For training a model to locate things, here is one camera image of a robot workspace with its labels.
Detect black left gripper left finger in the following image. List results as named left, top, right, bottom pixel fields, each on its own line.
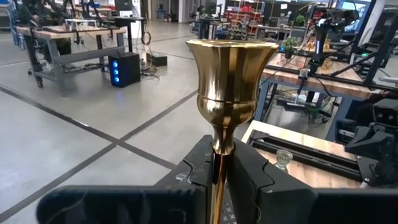
left=36, top=134, right=215, bottom=224

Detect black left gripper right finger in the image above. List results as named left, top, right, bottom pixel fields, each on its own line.
left=226, top=138, right=398, bottom=224

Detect tall gold candlestick holder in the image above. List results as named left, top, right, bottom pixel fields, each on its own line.
left=185, top=39, right=280, bottom=224

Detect small clear glass candle holder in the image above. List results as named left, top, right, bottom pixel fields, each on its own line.
left=275, top=149, right=294, bottom=174

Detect green potted plant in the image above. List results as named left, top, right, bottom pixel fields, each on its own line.
left=281, top=36, right=301, bottom=59

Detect black computer tower blue lights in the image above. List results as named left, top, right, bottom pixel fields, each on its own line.
left=108, top=52, right=141, bottom=88

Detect flat black box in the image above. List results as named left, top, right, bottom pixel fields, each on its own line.
left=146, top=52, right=168, bottom=67

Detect person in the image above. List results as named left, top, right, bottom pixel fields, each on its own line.
left=17, top=0, right=73, bottom=71

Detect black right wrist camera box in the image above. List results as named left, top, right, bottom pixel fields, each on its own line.
left=372, top=98, right=398, bottom=128

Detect black aluminium table frame rail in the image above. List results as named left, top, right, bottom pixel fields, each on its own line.
left=248, top=129, right=363, bottom=181

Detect wooden workbench blue frame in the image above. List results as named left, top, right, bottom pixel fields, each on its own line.
left=254, top=52, right=385, bottom=141

